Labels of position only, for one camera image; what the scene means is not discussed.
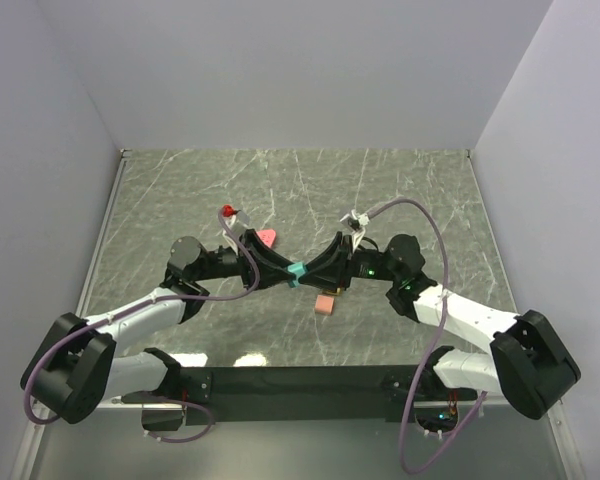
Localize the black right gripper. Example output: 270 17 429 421
299 232 401 295

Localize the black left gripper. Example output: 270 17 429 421
194 229 296 291

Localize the pink triangular power strip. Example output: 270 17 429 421
257 229 277 248

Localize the yellow USB charger plug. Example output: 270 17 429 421
321 288 342 296

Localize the teal USB charger plug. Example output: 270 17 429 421
287 262 307 288

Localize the pink USB charger plug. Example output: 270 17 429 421
314 294 335 316

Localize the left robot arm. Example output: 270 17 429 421
21 229 307 425

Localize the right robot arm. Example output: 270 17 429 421
289 233 581 420

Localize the black base bar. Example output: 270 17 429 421
120 364 481 427

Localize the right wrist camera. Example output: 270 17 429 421
340 209 370 251

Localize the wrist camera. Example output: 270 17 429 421
218 204 250 253
340 209 370 251

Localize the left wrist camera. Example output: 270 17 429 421
218 204 250 253

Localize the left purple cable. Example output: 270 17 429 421
22 212 261 445

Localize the purple cable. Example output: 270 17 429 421
22 212 261 445
364 198 489 475

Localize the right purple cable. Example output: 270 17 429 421
364 198 489 475

